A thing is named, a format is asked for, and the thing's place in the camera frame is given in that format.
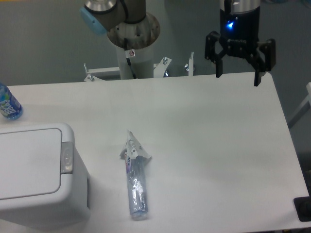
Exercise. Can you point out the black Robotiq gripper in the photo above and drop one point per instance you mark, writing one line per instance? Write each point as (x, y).
(239, 28)

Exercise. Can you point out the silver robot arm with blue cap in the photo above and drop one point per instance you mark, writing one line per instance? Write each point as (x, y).
(103, 15)

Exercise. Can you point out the grey trash can push button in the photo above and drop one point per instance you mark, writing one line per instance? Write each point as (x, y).
(67, 154)

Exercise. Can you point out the white trash can lid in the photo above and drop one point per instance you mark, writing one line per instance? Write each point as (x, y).
(29, 163)

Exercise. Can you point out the white trash can body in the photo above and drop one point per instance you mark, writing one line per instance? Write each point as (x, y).
(68, 205)

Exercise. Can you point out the torn plastic battery package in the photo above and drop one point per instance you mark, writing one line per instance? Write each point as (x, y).
(136, 158)

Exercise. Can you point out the blue labelled water bottle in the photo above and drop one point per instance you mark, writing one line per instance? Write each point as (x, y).
(10, 107)

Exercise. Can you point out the white metal mounting frame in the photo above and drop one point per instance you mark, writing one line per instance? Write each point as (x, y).
(160, 70)

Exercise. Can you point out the white frame at right edge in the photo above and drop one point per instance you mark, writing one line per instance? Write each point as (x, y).
(303, 107)

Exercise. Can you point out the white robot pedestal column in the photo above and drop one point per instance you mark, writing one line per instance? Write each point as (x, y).
(134, 44)

